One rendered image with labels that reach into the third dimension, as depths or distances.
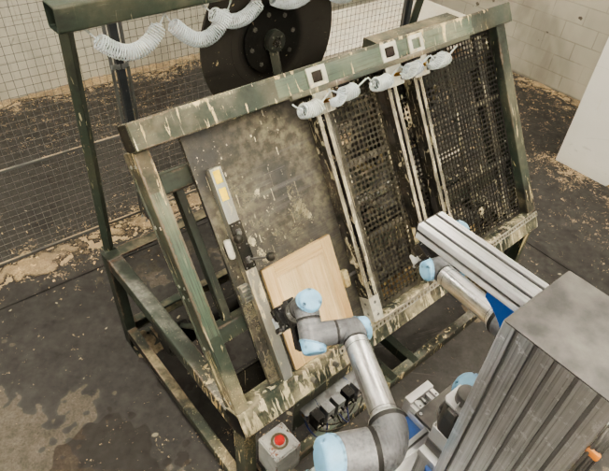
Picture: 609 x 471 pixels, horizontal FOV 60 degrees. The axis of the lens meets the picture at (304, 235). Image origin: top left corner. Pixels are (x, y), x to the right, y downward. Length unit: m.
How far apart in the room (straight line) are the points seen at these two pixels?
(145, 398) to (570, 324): 2.66
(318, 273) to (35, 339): 2.17
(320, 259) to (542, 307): 1.29
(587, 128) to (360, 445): 4.72
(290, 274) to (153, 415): 1.46
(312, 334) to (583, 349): 0.74
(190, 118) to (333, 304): 1.06
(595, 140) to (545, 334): 4.59
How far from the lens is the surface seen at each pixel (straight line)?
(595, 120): 5.64
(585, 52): 7.16
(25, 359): 3.82
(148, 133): 1.86
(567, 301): 1.27
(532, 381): 1.22
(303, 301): 1.57
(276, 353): 2.26
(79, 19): 2.19
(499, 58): 3.25
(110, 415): 3.41
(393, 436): 1.37
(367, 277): 2.45
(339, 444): 1.34
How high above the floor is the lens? 2.86
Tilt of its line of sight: 42 degrees down
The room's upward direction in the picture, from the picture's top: 4 degrees clockwise
